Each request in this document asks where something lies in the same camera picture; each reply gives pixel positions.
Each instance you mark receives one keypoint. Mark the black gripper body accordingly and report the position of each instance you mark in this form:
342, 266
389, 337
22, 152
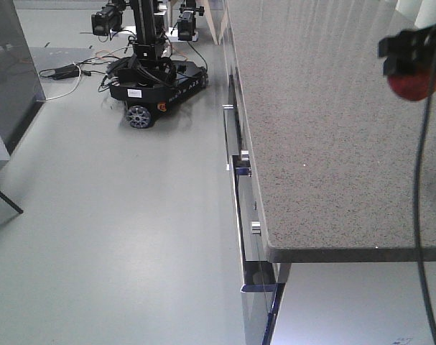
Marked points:
408, 51

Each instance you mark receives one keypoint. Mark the red yellow apple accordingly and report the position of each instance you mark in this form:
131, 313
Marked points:
411, 87

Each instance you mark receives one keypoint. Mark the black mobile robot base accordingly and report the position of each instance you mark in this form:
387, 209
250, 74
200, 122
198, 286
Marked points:
149, 81

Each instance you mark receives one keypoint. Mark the grey stone kitchen counter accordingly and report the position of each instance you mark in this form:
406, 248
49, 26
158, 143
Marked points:
333, 152

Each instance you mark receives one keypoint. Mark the black power adapter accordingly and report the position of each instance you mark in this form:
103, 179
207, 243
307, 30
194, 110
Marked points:
65, 72

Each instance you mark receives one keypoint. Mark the grey panel on left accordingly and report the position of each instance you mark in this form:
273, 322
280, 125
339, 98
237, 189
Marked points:
21, 93

